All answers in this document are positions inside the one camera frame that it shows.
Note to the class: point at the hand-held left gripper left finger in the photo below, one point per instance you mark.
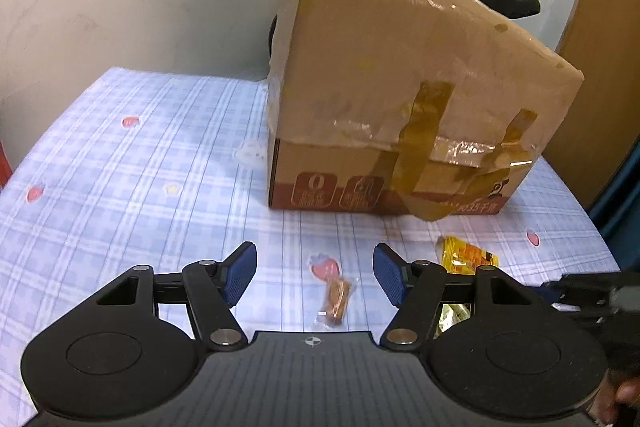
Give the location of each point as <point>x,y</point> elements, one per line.
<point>240,274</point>

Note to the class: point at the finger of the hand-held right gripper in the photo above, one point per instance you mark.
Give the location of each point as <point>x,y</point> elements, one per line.
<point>575,293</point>

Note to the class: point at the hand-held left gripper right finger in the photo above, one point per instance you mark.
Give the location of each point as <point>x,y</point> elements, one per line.
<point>390,274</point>

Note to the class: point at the small brown snack packet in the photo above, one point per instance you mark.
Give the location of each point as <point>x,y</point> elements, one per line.
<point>337,299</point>

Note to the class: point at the small yellow snack packet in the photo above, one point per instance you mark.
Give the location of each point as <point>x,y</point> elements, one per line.
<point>465,254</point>

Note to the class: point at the person's right hand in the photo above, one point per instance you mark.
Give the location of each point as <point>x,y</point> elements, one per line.
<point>617,404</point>

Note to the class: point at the green and yellow snack packet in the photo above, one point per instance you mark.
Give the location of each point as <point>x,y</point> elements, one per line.
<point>452,317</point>

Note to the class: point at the blue checked tablecloth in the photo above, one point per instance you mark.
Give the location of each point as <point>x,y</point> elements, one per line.
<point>150,157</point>

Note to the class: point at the taped cardboard box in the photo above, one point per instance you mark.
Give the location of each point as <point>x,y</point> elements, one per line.
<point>400,97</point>

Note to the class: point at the wooden board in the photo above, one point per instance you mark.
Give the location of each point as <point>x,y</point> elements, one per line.
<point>600,57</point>

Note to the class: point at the red printed object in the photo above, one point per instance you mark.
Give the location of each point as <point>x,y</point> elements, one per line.
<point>3,167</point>

